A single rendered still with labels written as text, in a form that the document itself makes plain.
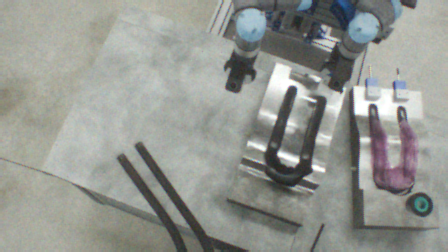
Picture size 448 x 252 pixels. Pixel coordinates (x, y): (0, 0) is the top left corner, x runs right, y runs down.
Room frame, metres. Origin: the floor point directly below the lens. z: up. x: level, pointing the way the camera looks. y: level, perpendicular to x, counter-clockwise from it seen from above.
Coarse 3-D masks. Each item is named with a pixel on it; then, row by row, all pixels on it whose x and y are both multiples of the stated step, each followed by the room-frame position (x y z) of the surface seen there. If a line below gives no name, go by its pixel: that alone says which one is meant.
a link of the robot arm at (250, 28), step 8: (248, 8) 0.69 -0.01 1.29; (240, 16) 0.65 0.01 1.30; (248, 16) 0.65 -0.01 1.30; (256, 16) 0.66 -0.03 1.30; (240, 24) 0.63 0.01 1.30; (248, 24) 0.63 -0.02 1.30; (256, 24) 0.63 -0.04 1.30; (264, 24) 0.64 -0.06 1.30; (240, 32) 0.62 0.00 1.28; (248, 32) 0.61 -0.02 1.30; (256, 32) 0.61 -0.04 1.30; (240, 40) 0.61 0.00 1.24; (248, 40) 0.61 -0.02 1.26; (256, 40) 0.61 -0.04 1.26; (240, 48) 0.61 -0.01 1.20; (248, 48) 0.61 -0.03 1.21; (256, 48) 0.62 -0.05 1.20
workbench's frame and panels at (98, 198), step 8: (88, 192) 0.24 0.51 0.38; (96, 192) 0.20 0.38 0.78; (96, 200) 0.24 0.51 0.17; (104, 200) 0.24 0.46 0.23; (112, 200) 0.23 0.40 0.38; (120, 208) 0.23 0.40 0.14; (128, 208) 0.22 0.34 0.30; (136, 208) 0.17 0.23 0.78; (144, 216) 0.21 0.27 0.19; (152, 216) 0.20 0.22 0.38; (160, 224) 0.20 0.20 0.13; (176, 224) 0.18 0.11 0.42; (184, 232) 0.18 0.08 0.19; (192, 232) 0.17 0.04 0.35; (216, 240) 0.15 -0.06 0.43; (216, 248) 0.14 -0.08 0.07; (224, 248) 0.13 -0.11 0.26; (232, 248) 0.14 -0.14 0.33; (240, 248) 0.11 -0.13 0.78
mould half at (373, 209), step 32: (352, 96) 0.70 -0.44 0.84; (384, 96) 0.72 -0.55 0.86; (416, 96) 0.75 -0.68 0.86; (352, 128) 0.59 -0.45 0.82; (416, 128) 0.62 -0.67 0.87; (352, 160) 0.47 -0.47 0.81; (352, 192) 0.36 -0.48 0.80; (384, 192) 0.36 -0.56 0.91; (416, 192) 0.38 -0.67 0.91; (384, 224) 0.25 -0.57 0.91; (416, 224) 0.27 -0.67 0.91
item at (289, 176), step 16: (288, 96) 0.63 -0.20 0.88; (320, 96) 0.65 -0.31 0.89; (288, 112) 0.58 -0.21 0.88; (320, 112) 0.60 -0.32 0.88; (272, 144) 0.44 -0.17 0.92; (304, 144) 0.47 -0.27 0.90; (272, 160) 0.40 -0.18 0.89; (304, 160) 0.41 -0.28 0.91; (272, 176) 0.35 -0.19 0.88; (288, 176) 0.36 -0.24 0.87; (304, 176) 0.35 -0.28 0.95
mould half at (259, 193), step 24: (288, 72) 0.72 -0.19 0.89; (264, 96) 0.62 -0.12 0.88; (312, 96) 0.65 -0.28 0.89; (336, 96) 0.67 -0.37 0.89; (264, 120) 0.53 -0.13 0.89; (288, 120) 0.55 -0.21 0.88; (336, 120) 0.58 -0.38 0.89; (264, 144) 0.43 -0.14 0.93; (288, 144) 0.45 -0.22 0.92; (240, 168) 0.36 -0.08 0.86; (264, 168) 0.36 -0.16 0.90; (264, 192) 0.30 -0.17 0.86; (288, 192) 0.31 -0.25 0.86; (312, 192) 0.32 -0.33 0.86; (288, 216) 0.23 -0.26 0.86
